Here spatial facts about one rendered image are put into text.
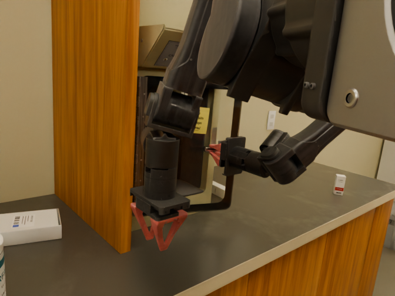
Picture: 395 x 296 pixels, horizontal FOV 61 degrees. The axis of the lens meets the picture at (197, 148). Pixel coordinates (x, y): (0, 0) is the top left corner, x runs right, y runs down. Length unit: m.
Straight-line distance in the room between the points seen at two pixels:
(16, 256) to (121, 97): 0.46
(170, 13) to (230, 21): 0.72
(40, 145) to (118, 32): 0.61
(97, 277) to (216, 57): 0.67
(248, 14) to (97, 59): 0.70
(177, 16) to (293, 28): 0.80
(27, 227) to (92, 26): 0.55
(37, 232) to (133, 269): 0.29
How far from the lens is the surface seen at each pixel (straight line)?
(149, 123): 0.54
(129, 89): 0.79
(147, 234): 0.65
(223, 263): 0.90
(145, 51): 0.87
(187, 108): 0.54
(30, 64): 1.25
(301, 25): 0.19
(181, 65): 0.53
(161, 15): 0.95
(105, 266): 0.87
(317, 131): 0.77
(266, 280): 1.11
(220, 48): 0.25
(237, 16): 0.24
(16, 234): 0.99
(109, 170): 0.89
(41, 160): 1.30
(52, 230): 0.99
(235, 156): 0.85
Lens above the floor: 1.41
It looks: 13 degrees down
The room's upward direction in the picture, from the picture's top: 5 degrees clockwise
